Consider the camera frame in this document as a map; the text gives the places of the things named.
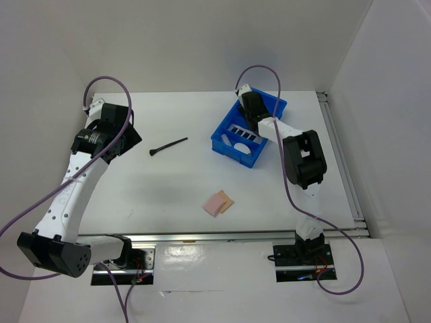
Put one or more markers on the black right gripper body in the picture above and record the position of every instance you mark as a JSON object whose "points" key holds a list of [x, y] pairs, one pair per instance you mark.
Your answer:
{"points": [[262, 103]]}

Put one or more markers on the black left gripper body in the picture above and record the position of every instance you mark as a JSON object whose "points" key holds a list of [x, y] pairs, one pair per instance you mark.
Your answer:
{"points": [[114, 156]]}

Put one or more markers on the slim black makeup brush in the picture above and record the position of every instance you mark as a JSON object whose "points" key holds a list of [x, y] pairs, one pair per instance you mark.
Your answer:
{"points": [[152, 152]]}

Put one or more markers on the bobby pin card pack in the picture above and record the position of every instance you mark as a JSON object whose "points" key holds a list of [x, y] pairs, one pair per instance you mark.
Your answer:
{"points": [[245, 133]]}

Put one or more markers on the white tube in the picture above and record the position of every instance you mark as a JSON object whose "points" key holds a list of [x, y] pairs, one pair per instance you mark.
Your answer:
{"points": [[226, 140]]}

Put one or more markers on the pink blotting paper pad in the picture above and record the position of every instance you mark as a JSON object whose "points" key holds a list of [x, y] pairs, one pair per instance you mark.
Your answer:
{"points": [[214, 204]]}

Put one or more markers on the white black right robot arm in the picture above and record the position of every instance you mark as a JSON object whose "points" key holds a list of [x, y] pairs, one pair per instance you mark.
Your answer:
{"points": [[304, 166]]}

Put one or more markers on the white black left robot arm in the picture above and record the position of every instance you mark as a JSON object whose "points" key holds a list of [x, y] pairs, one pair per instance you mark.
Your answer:
{"points": [[54, 244]]}

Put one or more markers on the blue plastic organizer bin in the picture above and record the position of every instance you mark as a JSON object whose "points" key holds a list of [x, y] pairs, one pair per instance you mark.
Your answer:
{"points": [[233, 139]]}

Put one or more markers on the tan blotting paper pad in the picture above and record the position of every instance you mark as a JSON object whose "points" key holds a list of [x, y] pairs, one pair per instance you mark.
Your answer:
{"points": [[227, 201]]}

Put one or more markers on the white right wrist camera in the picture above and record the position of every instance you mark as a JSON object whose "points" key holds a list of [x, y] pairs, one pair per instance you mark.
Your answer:
{"points": [[242, 90]]}

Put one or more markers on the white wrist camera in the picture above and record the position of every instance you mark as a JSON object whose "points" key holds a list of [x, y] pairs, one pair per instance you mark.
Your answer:
{"points": [[94, 109], [242, 90]]}

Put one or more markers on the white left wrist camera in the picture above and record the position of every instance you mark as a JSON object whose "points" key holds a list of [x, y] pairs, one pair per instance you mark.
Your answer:
{"points": [[94, 109]]}

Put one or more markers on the aluminium side rail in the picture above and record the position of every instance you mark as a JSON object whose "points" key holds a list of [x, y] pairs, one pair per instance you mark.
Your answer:
{"points": [[360, 222]]}

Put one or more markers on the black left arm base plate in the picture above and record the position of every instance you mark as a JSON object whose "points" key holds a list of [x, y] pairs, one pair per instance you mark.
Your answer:
{"points": [[140, 269]]}

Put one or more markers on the aluminium table edge rail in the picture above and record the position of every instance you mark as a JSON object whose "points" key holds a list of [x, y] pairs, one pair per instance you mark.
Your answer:
{"points": [[215, 237]]}

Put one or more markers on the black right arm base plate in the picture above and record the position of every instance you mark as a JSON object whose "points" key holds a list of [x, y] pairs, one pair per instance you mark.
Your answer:
{"points": [[290, 267]]}

